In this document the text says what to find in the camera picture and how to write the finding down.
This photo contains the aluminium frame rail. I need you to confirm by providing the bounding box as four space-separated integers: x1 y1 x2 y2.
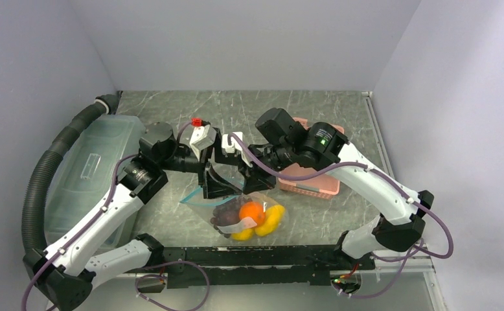
361 91 447 310

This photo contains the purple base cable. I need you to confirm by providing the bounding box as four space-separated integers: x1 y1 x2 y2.
134 259 212 311
333 238 427 301

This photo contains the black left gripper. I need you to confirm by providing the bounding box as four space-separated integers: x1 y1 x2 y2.
159 129 242 198

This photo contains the clear plastic storage bin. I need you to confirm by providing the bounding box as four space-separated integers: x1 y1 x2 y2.
44 115 145 244

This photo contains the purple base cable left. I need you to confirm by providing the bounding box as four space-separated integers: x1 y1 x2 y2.
134 259 212 311

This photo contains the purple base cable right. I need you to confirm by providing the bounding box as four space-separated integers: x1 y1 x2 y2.
333 238 427 301

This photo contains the yellow mango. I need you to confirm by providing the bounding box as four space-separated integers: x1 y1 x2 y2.
254 205 286 236

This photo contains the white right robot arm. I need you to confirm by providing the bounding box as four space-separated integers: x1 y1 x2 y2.
221 108 433 269

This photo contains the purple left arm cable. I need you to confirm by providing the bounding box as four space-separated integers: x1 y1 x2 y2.
20 120 193 311

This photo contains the dark red grape bunch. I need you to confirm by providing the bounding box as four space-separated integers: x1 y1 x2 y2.
209 207 240 238

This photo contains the clear zip top bag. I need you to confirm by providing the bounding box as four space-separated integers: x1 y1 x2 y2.
180 188 288 240

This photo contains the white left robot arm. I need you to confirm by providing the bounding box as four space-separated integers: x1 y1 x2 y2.
22 122 251 310

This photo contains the black corrugated hose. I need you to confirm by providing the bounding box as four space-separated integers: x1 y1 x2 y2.
21 91 123 254

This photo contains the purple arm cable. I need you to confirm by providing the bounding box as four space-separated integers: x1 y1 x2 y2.
228 132 455 260
20 120 193 311

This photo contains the orange fruit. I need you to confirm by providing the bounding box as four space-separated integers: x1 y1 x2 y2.
238 202 266 225

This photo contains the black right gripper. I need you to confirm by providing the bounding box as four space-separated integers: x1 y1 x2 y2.
238 141 295 193

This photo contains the yellow lemon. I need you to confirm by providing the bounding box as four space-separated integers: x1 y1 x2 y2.
231 228 255 241

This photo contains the pink perforated plastic basket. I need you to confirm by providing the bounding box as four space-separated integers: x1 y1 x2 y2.
277 117 345 201

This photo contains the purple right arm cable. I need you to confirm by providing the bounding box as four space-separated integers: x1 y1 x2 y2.
228 132 455 260

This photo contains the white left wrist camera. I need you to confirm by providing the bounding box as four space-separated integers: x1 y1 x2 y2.
189 118 216 161

